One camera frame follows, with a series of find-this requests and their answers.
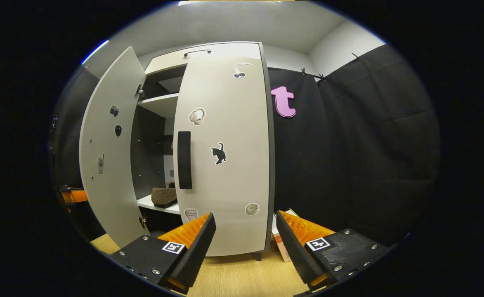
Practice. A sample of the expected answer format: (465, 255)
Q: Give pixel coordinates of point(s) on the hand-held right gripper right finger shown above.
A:
(295, 251)

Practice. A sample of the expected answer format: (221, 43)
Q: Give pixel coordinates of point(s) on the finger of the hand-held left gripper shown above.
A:
(76, 196)

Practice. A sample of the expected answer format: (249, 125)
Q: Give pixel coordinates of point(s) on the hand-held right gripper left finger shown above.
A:
(196, 251)

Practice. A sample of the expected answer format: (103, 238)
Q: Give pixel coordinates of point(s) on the white door with phone sticker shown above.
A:
(109, 198)

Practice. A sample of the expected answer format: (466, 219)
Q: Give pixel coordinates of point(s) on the brown plush shoe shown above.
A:
(163, 196)

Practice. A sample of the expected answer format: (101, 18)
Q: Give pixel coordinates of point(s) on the white door with cat sticker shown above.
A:
(233, 185)

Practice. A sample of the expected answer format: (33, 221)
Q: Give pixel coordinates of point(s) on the white shoe cabinet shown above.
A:
(159, 105)

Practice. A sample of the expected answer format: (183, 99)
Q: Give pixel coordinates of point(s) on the white cabinet drawer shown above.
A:
(225, 49)

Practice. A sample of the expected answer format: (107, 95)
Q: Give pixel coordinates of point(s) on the cardboard box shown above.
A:
(282, 246)

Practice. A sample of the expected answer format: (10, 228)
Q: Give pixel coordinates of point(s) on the black backdrop cloth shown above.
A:
(349, 156)

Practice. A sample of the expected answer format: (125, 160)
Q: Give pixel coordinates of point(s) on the large ceiling light panel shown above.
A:
(188, 3)

